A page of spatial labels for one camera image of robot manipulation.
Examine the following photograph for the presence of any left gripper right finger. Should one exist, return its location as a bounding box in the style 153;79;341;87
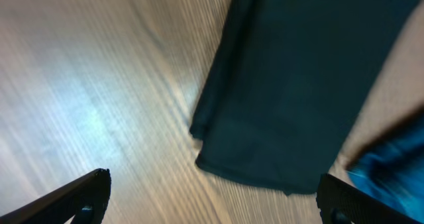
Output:
316;174;419;224

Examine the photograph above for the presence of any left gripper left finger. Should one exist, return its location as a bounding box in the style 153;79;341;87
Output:
1;168;111;224

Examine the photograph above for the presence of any blue denim towel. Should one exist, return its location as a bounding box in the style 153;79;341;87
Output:
347;114;423;223

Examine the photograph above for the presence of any black cloth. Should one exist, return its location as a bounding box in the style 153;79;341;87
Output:
189;0;420;195

